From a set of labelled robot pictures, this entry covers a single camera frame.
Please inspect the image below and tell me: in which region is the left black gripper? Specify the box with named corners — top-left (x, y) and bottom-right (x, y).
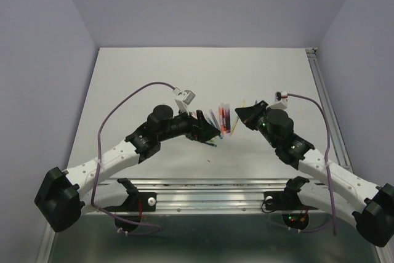
top-left (158, 105), bottom-right (220, 143)

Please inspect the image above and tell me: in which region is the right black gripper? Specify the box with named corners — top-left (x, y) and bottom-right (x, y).
top-left (235, 100), bottom-right (278, 148)

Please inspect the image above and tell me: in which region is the yellow highlighter pen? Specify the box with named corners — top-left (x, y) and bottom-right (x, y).
top-left (230, 100), bottom-right (246, 137)

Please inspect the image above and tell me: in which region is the red pen with cap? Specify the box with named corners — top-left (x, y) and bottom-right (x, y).
top-left (223, 104), bottom-right (231, 134)

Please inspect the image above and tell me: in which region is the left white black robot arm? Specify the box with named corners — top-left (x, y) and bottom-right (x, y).
top-left (34, 105), bottom-right (220, 233)

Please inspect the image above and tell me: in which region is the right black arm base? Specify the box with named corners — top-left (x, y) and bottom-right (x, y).
top-left (260, 176), bottom-right (315, 232)

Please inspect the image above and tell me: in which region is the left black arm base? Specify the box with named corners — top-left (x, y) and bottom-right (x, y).
top-left (100, 178), bottom-right (161, 236)

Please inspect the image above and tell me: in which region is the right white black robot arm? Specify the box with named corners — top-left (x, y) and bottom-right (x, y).
top-left (235, 101), bottom-right (393, 248)

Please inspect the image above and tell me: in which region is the green tipped black pen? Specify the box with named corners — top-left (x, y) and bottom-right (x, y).
top-left (205, 141), bottom-right (217, 147)

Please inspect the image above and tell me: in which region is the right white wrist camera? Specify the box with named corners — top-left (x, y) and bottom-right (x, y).
top-left (267, 91), bottom-right (288, 110)

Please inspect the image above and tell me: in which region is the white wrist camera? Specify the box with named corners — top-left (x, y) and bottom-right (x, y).
top-left (267, 91), bottom-right (288, 110)
top-left (173, 87), bottom-right (195, 114)

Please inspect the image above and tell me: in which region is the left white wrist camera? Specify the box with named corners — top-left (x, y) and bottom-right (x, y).
top-left (173, 87), bottom-right (195, 114)

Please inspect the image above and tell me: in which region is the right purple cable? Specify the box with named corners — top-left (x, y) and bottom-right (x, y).
top-left (287, 92), bottom-right (337, 237)

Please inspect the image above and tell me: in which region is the aluminium rail frame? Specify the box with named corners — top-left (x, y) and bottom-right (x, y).
top-left (37, 179), bottom-right (393, 262)

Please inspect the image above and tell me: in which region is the right side aluminium rail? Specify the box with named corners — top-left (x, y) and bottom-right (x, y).
top-left (305, 48), bottom-right (353, 172)

